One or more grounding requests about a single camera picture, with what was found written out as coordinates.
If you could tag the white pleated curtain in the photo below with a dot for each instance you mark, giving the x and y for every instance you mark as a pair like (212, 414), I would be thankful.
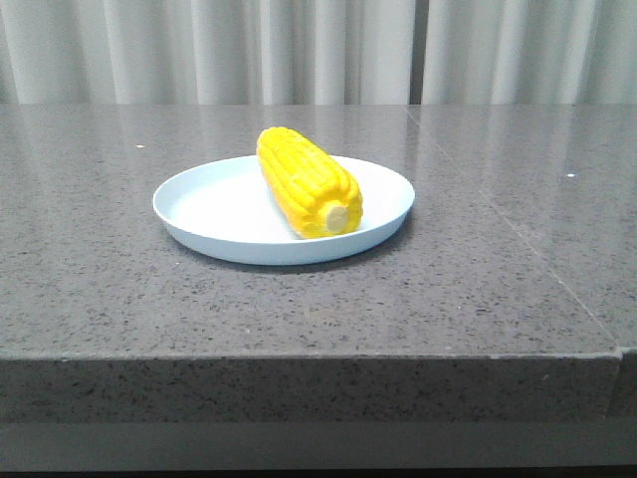
(318, 52)

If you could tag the light blue round plate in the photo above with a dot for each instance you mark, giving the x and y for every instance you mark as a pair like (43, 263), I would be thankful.
(225, 209)

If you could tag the yellow corn cob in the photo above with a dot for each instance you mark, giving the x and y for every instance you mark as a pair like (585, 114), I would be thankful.
(318, 197)

